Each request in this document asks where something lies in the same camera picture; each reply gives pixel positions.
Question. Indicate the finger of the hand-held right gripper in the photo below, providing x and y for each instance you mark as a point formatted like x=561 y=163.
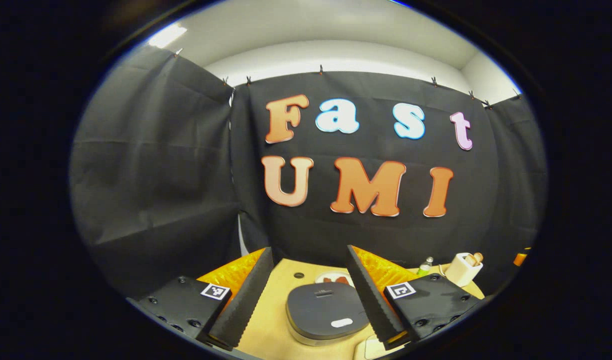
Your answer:
x=520 y=258

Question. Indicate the square ceiling light panel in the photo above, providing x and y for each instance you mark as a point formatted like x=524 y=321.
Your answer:
x=166 y=35

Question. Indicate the black backdrop cloth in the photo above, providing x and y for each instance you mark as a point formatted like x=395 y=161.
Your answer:
x=150 y=165

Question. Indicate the white toaster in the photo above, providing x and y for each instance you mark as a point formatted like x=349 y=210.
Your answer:
x=461 y=274

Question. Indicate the white divided bean plate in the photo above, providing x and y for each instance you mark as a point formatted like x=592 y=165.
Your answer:
x=331 y=276

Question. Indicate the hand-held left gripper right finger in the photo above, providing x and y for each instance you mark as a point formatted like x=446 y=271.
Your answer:
x=368 y=300

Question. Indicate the black rice cooker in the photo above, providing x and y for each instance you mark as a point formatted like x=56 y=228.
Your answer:
x=321 y=310

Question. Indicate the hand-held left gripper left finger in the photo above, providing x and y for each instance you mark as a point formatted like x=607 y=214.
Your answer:
x=245 y=305

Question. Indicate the row of cloth clips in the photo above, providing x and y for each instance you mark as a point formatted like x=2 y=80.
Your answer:
x=321 y=69

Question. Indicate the toast bread slice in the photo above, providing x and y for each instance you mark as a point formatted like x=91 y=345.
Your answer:
x=478 y=257
x=470 y=259

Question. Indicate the green drink bottle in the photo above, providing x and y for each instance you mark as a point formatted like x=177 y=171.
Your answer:
x=425 y=268

